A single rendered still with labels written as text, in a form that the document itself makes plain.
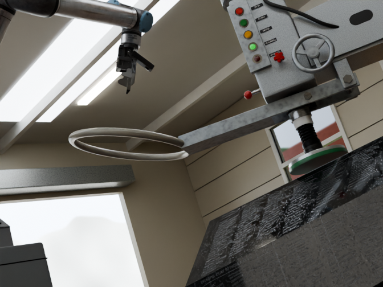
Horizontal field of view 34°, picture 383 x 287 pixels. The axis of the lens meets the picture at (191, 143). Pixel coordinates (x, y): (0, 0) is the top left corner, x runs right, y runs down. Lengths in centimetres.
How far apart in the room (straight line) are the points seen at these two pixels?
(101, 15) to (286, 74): 75
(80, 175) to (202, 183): 255
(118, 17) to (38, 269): 103
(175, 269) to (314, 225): 868
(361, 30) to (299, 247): 81
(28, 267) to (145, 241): 831
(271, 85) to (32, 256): 102
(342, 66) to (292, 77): 18
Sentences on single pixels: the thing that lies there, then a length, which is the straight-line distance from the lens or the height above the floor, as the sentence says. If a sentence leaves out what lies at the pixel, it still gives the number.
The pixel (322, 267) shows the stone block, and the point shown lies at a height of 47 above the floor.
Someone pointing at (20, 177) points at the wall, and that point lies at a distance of 929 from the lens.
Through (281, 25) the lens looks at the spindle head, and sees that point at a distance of 237.
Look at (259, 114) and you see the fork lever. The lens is 232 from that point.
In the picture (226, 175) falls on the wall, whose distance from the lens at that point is 1091.
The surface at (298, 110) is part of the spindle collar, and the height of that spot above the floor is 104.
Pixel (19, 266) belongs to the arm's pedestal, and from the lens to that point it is 215.
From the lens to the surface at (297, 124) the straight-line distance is 232.
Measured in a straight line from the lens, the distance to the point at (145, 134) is 226.
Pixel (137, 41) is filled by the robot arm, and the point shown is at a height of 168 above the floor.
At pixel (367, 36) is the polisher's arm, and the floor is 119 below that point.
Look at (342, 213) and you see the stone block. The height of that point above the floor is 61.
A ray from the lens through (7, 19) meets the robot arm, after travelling 238.
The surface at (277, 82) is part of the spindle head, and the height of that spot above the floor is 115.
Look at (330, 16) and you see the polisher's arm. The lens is 237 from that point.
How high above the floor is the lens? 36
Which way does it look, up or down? 17 degrees up
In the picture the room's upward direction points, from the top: 18 degrees counter-clockwise
